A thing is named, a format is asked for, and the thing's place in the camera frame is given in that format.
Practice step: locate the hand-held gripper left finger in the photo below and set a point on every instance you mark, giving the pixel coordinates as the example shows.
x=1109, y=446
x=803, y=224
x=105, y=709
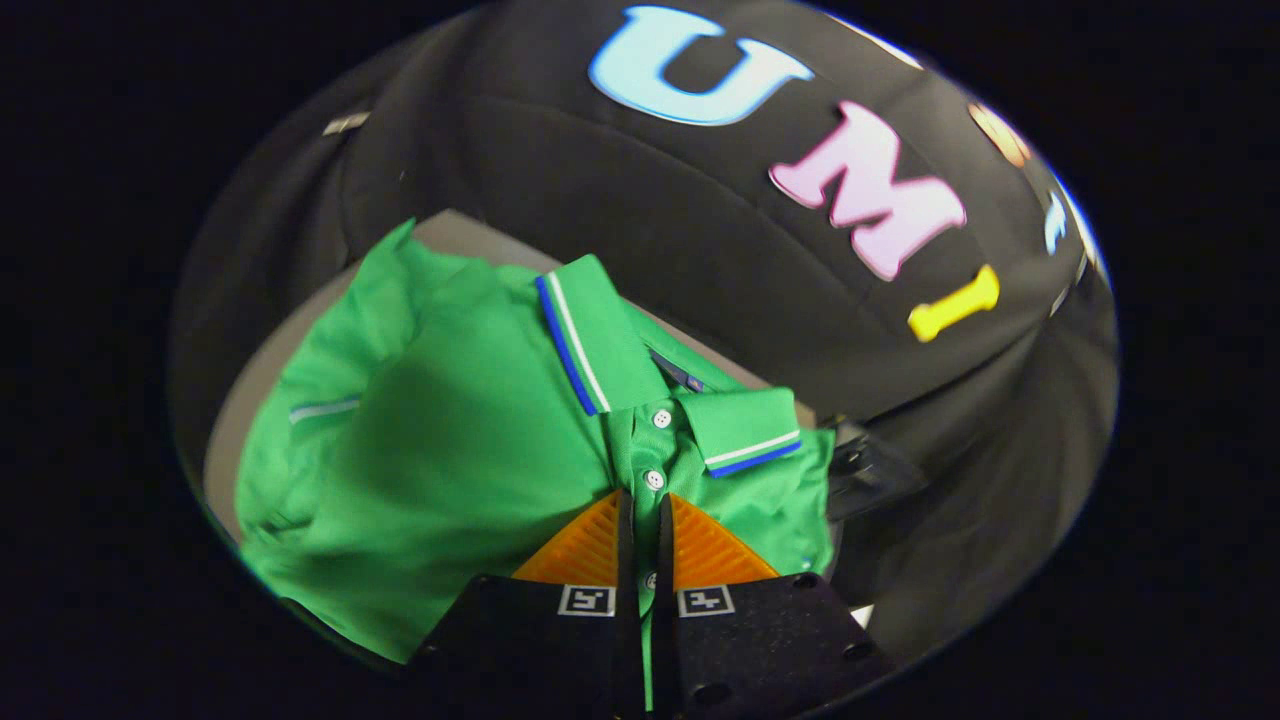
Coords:
x=627, y=600

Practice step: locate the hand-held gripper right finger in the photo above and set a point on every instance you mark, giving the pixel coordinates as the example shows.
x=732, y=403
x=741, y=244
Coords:
x=663, y=640

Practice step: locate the green polo shirt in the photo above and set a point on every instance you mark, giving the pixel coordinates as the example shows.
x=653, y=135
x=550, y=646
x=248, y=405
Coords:
x=450, y=450

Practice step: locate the dark glass washing machine lid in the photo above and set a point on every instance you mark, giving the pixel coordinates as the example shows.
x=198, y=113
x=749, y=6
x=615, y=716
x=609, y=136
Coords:
x=870, y=470

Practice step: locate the silver clip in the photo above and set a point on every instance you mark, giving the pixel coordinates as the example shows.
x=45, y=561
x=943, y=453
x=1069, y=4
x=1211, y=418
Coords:
x=345, y=123

